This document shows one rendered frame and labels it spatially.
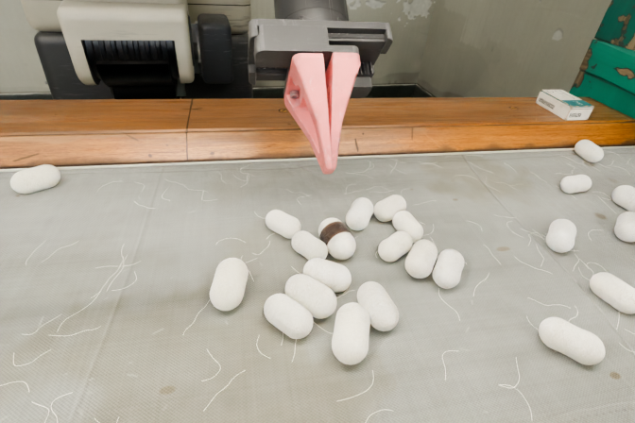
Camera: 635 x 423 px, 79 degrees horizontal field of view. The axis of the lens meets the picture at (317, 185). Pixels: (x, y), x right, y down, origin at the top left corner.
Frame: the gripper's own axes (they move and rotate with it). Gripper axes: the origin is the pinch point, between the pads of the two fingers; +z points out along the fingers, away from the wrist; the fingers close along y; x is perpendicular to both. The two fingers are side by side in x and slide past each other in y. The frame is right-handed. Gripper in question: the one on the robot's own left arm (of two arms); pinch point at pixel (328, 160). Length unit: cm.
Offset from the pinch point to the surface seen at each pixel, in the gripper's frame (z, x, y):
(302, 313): 10.0, -1.7, -3.0
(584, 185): 1.7, 6.7, 27.8
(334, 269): 7.6, 0.4, -0.3
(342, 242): 5.7, 2.0, 0.8
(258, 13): -137, 156, 8
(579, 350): 13.7, -4.2, 12.7
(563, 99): -11.5, 13.9, 35.9
